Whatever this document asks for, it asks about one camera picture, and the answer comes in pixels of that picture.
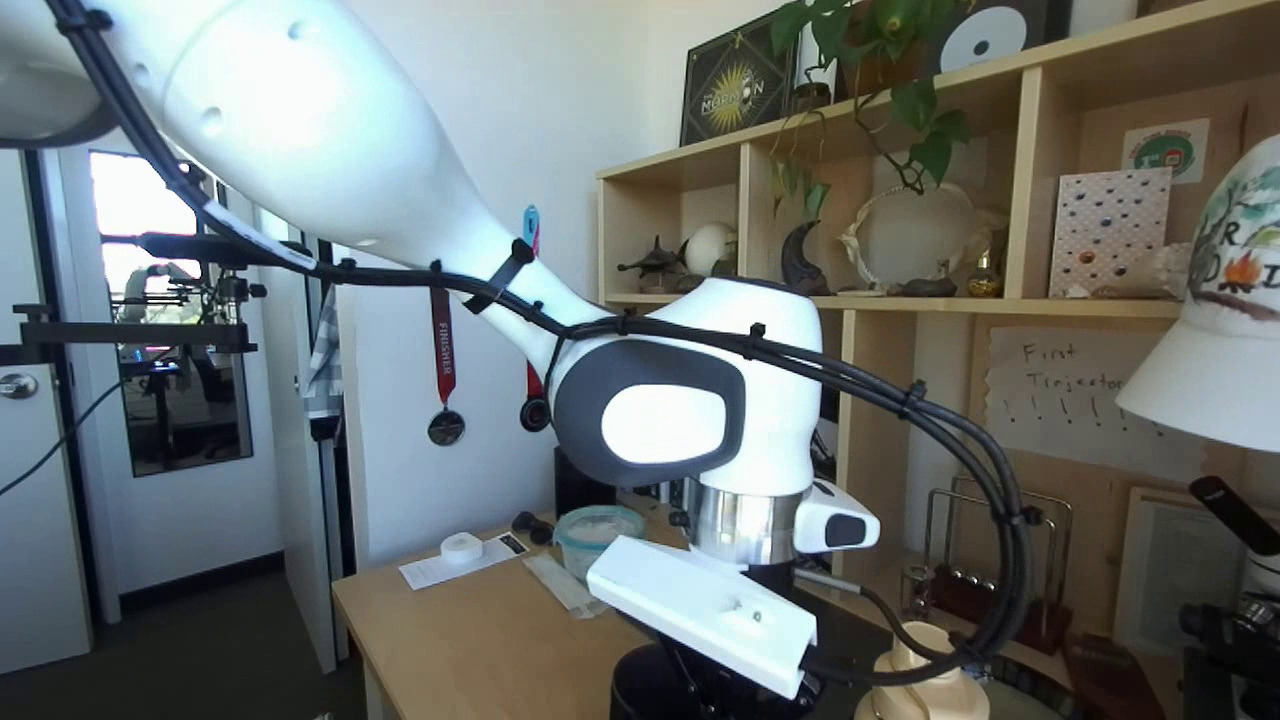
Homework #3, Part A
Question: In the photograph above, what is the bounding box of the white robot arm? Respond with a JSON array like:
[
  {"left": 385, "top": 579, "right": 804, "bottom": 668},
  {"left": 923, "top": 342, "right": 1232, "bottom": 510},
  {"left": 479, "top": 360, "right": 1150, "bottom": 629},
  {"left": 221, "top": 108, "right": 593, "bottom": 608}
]
[{"left": 0, "top": 0, "right": 879, "bottom": 703}]

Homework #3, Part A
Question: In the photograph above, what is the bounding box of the green trailing houseplant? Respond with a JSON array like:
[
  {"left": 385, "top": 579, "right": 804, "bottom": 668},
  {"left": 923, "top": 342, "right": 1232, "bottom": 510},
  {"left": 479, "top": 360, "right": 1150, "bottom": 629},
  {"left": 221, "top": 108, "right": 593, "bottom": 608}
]
[{"left": 769, "top": 0, "right": 971, "bottom": 194}]

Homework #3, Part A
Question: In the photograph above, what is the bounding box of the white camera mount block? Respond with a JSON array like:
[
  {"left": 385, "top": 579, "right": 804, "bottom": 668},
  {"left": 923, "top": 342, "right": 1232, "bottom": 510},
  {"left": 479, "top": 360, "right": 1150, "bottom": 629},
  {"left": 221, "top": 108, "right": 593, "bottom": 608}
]
[{"left": 589, "top": 537, "right": 816, "bottom": 700}]

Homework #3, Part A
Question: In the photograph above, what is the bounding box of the black microscope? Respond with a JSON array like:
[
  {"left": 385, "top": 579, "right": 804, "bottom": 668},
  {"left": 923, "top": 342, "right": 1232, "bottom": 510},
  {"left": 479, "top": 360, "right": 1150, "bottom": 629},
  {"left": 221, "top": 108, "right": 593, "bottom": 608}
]
[{"left": 1179, "top": 477, "right": 1280, "bottom": 720}]

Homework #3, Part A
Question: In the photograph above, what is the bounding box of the newton cradle desk toy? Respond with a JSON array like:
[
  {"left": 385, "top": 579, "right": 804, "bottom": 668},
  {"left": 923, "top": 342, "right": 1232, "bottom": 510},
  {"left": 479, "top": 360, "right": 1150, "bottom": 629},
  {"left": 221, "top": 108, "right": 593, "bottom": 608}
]
[{"left": 904, "top": 480, "right": 1072, "bottom": 650}]

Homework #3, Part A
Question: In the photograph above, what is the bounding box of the white baseball cap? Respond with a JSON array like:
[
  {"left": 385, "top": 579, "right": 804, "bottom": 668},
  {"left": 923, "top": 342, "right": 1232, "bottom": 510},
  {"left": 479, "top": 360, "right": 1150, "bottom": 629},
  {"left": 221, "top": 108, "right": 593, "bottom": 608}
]
[{"left": 1117, "top": 135, "right": 1280, "bottom": 450}]

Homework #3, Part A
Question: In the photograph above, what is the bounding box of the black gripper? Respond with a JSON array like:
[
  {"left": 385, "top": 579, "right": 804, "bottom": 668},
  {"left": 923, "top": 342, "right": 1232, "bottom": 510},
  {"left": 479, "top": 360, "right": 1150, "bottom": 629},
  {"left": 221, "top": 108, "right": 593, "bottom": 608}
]
[{"left": 609, "top": 645, "right": 818, "bottom": 720}]

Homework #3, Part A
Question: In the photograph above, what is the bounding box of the wooden bookshelf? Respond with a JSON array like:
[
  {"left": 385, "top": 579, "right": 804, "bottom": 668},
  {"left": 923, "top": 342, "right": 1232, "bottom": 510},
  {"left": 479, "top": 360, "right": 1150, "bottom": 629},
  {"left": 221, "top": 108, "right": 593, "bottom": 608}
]
[{"left": 598, "top": 0, "right": 1280, "bottom": 633}]

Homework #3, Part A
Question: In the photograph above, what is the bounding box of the beige tape dispenser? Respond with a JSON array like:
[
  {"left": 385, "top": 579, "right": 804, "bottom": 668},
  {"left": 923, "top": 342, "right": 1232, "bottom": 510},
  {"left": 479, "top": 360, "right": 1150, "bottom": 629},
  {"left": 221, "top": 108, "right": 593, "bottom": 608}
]
[{"left": 853, "top": 619, "right": 992, "bottom": 720}]

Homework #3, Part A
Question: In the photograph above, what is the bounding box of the white dotted card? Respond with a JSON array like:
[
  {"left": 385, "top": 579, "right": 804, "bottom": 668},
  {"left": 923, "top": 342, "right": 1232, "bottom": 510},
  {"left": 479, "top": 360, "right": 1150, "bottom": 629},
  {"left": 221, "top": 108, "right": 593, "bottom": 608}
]
[{"left": 1046, "top": 167, "right": 1170, "bottom": 297}]

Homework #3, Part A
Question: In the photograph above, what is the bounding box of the clear plastic packaging piece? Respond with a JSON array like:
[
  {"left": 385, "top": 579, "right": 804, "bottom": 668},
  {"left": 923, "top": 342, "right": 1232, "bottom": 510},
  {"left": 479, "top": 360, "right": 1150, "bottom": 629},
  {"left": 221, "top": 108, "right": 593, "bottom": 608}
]
[{"left": 398, "top": 530, "right": 525, "bottom": 592}]

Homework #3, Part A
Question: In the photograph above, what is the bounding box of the white disc artwork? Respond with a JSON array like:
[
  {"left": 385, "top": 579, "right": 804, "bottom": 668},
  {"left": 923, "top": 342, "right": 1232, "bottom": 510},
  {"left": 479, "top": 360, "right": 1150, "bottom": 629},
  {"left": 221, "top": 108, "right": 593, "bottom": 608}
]
[{"left": 936, "top": 0, "right": 1072, "bottom": 73}]

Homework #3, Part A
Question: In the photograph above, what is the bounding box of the framed dark art print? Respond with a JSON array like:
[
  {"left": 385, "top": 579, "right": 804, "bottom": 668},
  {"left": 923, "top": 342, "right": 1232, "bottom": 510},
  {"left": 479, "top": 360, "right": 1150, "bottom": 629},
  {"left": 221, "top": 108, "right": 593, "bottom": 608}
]
[{"left": 681, "top": 15, "right": 790, "bottom": 144}]

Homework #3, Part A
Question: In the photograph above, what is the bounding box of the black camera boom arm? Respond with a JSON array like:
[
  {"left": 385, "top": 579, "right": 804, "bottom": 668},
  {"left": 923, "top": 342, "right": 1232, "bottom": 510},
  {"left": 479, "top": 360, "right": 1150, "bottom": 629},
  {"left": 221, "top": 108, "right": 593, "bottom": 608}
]
[{"left": 0, "top": 302, "right": 251, "bottom": 365}]

